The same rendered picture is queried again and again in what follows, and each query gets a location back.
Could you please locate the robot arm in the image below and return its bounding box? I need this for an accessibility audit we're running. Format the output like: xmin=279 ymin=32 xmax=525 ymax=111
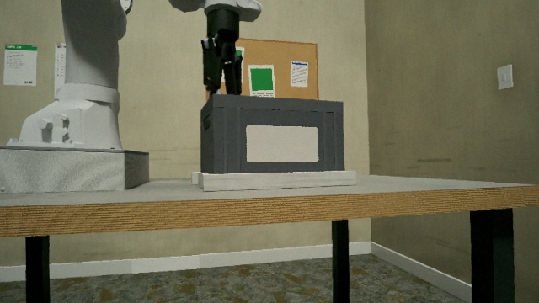
xmin=6 ymin=0 xmax=262 ymax=149

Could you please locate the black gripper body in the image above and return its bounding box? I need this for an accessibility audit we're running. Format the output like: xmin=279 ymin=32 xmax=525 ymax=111
xmin=206 ymin=8 xmax=240 ymax=57

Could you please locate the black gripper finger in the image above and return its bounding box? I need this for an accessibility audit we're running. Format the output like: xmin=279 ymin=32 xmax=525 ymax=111
xmin=223 ymin=46 xmax=243 ymax=95
xmin=201 ymin=38 xmax=229 ymax=98

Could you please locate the dark grey crate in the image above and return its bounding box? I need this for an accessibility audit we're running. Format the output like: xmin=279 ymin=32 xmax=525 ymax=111
xmin=200 ymin=94 xmax=344 ymax=174

